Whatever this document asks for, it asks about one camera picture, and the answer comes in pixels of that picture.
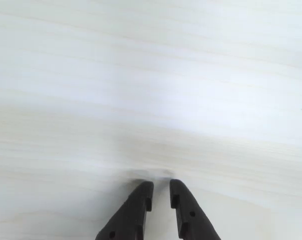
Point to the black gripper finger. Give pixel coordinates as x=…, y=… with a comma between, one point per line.
x=133, y=215
x=190, y=220

